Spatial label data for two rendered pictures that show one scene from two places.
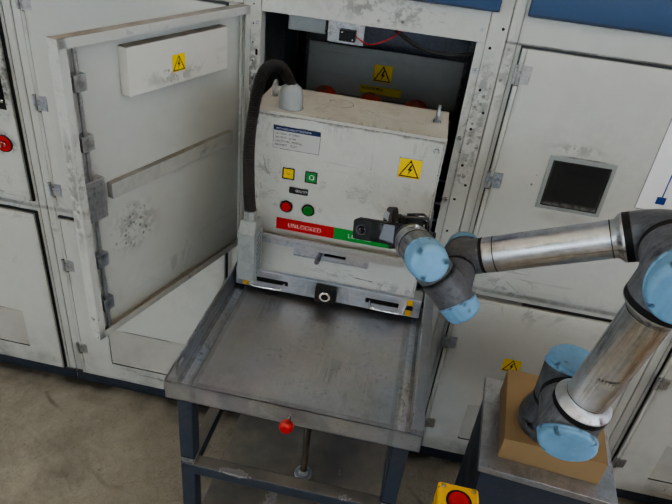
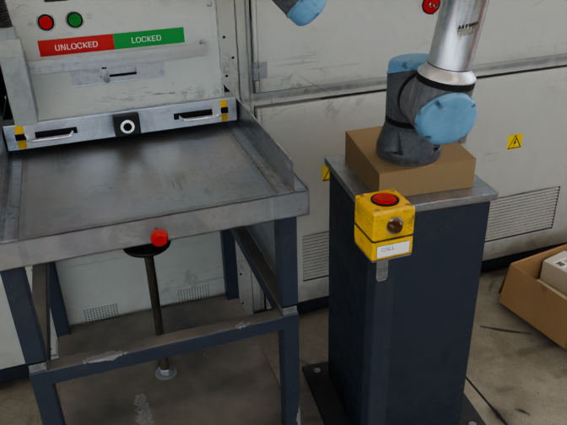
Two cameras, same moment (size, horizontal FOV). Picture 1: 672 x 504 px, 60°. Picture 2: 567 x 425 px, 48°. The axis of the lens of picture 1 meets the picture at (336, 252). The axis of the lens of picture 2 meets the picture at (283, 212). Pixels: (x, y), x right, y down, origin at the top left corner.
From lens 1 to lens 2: 0.56 m
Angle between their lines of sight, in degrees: 22
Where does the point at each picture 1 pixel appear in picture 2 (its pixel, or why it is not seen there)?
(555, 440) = (439, 117)
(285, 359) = (118, 188)
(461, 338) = not seen: hidden behind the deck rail
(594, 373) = (453, 24)
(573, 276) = (358, 47)
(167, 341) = not seen: outside the picture
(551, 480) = (434, 197)
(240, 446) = (77, 382)
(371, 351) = (207, 156)
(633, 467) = not seen: hidden behind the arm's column
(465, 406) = (300, 239)
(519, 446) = (395, 176)
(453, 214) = (225, 14)
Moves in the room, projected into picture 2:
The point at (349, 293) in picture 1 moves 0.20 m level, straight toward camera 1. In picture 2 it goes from (153, 115) to (175, 142)
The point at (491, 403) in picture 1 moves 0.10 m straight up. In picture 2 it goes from (344, 171) to (345, 133)
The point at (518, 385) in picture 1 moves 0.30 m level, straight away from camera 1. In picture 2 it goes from (364, 137) to (349, 99)
